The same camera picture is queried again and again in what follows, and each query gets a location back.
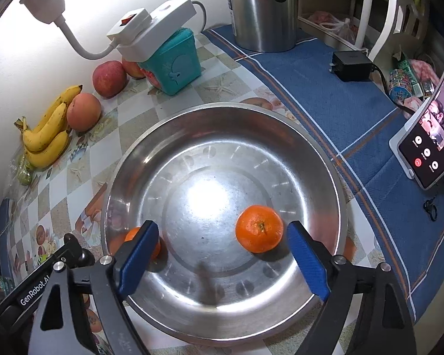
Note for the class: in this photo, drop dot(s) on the blue plaid cloth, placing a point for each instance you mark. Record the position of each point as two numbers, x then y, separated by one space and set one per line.
336 111

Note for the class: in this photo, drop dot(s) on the white power strip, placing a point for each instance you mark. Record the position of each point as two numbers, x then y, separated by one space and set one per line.
162 26

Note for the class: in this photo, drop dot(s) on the white chair frame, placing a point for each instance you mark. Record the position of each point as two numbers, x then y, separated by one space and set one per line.
388 7

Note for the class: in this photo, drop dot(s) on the stainless steel bowl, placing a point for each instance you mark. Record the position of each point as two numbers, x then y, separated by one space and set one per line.
207 177

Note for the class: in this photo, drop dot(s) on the black power adapter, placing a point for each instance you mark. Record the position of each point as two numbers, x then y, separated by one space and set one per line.
351 64

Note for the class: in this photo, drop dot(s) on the printed checkered tablecloth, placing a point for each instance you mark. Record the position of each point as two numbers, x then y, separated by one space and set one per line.
133 118

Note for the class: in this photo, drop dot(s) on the clear plastic lime container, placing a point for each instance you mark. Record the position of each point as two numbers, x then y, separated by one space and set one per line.
22 170

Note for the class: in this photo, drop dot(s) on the plastic bag with pink contents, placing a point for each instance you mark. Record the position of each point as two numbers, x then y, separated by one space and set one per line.
335 22

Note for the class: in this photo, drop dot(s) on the stainless steel kettle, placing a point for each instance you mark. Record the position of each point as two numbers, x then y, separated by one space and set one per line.
262 7

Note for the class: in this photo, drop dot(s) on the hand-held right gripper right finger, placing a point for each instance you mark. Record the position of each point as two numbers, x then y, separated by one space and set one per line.
307 262

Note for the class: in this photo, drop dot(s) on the smartphone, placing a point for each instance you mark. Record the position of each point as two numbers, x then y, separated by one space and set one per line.
431 140

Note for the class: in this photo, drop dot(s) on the teal plastic box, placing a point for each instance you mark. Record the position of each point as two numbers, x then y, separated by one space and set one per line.
177 63

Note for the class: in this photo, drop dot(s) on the green snack packets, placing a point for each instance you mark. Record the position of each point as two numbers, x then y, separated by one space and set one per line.
405 81

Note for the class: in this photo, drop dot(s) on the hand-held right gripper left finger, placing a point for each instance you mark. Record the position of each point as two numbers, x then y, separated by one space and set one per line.
137 259

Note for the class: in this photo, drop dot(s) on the orange tangerine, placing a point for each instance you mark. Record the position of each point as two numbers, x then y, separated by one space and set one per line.
259 229
131 235

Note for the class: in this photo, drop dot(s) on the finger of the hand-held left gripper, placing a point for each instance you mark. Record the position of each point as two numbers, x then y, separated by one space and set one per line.
77 253

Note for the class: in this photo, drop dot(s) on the yellow banana bunch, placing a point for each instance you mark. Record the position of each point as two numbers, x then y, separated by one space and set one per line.
46 137

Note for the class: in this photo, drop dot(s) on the pale red apple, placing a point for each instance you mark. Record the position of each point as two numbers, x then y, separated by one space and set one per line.
83 112

